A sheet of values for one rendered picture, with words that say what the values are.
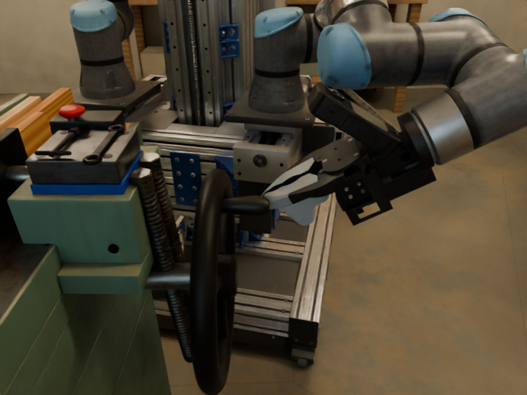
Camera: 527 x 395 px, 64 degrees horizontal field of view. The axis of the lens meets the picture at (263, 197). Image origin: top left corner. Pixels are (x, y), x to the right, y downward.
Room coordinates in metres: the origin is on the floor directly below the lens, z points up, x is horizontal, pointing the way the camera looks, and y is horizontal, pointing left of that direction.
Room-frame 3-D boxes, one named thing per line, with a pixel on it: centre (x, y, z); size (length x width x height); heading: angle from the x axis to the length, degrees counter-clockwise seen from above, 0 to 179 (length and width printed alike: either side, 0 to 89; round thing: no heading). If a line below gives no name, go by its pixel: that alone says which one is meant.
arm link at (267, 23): (1.09, -0.04, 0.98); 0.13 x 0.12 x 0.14; 99
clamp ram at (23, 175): (0.45, 0.29, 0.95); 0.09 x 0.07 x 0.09; 179
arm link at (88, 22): (1.20, 0.45, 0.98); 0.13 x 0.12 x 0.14; 2
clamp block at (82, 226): (0.45, 0.21, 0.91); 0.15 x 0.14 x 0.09; 179
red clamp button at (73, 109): (0.48, 0.23, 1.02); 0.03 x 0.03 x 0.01
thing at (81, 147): (0.45, 0.21, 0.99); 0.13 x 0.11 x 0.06; 179
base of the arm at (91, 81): (1.19, 0.45, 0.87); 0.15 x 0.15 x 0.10
